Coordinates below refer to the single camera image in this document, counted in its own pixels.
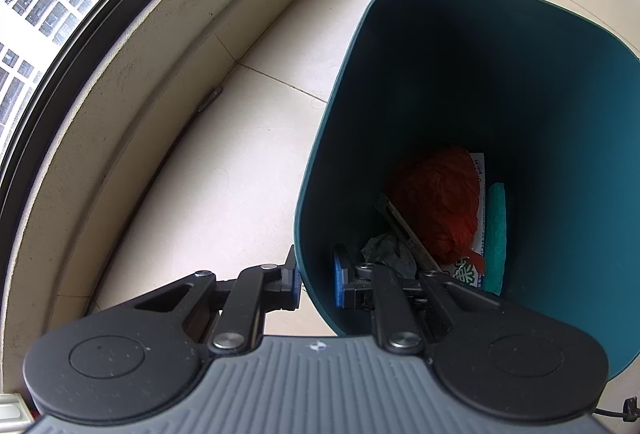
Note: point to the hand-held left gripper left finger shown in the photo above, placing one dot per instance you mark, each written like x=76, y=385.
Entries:
x=296, y=286

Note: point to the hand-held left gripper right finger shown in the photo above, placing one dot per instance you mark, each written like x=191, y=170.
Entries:
x=340, y=279

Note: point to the dark teal plastic bin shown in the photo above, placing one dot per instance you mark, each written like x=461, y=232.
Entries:
x=550, y=114

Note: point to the crumpled grey wrapper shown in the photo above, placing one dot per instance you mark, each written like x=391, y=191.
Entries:
x=390, y=254

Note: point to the silver foil strip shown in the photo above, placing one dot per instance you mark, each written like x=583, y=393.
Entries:
x=405, y=229

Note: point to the red plastic bag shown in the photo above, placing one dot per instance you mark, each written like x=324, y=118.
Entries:
x=435, y=199

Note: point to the white green snack box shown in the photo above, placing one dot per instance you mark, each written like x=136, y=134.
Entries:
x=479, y=224

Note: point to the teal cloth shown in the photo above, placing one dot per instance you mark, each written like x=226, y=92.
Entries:
x=496, y=239

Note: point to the red plastic crate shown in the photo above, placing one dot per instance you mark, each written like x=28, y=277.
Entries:
x=34, y=414

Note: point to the white ribbed object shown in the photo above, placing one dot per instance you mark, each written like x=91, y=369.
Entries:
x=14, y=414

